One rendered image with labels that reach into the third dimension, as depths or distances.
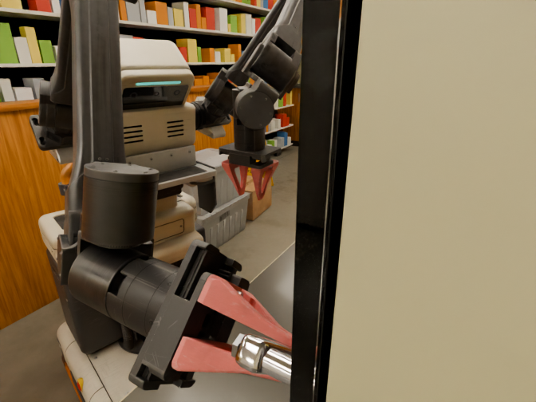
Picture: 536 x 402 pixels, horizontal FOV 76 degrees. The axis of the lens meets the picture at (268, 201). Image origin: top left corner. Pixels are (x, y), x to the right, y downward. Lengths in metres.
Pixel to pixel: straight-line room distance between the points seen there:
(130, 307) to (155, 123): 0.78
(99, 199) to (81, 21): 0.24
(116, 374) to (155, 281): 1.24
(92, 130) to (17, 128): 1.76
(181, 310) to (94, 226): 0.10
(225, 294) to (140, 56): 0.80
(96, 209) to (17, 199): 1.92
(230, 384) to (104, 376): 1.03
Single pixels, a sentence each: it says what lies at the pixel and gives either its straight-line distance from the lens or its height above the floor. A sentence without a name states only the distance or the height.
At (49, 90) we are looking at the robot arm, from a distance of 0.82.
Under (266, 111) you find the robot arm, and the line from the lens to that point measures 0.54.
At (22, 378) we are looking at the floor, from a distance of 2.07.
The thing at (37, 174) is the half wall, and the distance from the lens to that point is 2.22.
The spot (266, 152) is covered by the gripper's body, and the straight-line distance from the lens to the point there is 0.61.
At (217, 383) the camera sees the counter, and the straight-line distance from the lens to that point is 0.52.
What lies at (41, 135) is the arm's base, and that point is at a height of 1.18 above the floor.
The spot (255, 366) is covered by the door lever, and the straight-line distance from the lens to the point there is 0.18.
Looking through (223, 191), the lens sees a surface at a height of 0.43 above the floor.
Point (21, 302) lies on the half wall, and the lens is 2.40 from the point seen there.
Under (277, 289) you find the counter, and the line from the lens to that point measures 0.66.
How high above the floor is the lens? 1.34
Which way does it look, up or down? 22 degrees down
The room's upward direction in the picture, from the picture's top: straight up
